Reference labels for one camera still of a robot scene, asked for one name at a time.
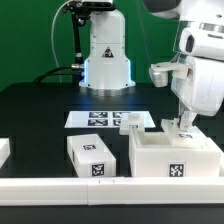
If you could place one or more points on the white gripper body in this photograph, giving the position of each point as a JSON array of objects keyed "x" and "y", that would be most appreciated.
[{"x": 202, "y": 90}]

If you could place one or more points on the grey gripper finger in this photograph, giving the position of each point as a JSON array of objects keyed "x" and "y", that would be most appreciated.
[{"x": 186, "y": 117}]

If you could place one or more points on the white cabinet body box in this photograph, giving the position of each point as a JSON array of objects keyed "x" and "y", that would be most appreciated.
[{"x": 152, "y": 155}]

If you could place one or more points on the white door panel with handle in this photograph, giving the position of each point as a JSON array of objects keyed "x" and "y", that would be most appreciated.
[{"x": 131, "y": 120}]

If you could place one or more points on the white cabinet block with tags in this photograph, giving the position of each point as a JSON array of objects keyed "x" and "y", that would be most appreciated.
[{"x": 90, "y": 156}]

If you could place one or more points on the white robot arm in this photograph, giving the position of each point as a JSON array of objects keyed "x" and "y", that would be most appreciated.
[{"x": 200, "y": 34}]

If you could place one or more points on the white tag calibration sheet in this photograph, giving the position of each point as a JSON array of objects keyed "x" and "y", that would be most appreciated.
[{"x": 94, "y": 119}]

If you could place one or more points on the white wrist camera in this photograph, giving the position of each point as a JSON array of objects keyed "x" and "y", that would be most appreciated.
[{"x": 159, "y": 72}]

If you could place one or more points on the white front barrier rail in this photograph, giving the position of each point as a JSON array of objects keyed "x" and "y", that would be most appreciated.
[{"x": 110, "y": 191}]

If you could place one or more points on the white barrier rail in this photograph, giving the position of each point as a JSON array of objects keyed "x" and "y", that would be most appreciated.
[
  {"x": 110, "y": 191},
  {"x": 4, "y": 150}
]

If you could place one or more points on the black camera stand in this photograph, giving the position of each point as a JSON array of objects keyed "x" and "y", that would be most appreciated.
[{"x": 81, "y": 12}]

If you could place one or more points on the white left barrier rail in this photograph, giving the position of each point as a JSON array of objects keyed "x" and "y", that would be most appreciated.
[{"x": 4, "y": 150}]

